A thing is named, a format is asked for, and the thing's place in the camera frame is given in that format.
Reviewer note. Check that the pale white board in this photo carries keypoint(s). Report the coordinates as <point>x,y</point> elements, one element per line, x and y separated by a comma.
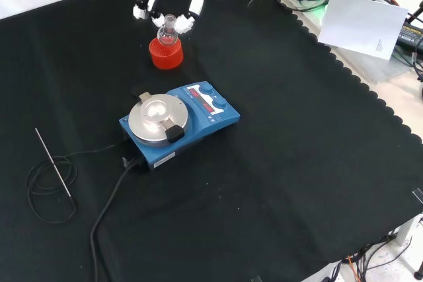
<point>360,24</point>

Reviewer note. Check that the black power adapter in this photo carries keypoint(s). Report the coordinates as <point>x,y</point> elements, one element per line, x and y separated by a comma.
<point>409,36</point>

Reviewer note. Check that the blue heater with steel plate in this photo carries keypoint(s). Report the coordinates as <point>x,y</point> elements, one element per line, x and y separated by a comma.
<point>185,113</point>

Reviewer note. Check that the thin metal probe rod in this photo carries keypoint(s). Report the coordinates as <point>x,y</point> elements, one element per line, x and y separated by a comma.
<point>53,161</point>

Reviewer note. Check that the clear round-bottom glass flask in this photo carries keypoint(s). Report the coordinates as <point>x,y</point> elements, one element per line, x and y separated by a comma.
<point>167,35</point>

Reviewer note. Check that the white table leg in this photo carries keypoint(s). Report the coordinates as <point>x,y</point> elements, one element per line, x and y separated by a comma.
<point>407,230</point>

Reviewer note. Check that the black bench cloth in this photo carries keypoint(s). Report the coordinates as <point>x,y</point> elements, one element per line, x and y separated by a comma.
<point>264,130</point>

